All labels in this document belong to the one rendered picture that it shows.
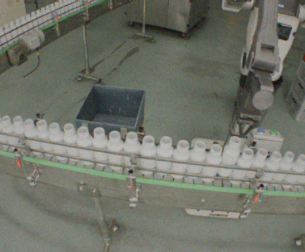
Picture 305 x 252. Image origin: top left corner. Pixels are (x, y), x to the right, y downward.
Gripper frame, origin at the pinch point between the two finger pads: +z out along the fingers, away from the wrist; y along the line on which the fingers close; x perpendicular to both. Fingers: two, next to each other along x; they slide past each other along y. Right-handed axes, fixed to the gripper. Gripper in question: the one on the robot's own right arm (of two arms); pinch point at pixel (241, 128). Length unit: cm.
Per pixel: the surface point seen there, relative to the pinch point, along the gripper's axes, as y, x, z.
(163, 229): -28, -16, 125
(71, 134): 0, -57, 12
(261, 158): 0.6, 11.4, 11.4
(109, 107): -60, -60, 44
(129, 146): 0.6, -35.2, 13.2
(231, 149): 0.3, -0.7, 9.1
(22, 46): -97, -143, 21
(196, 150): 0.2, -12.6, 11.6
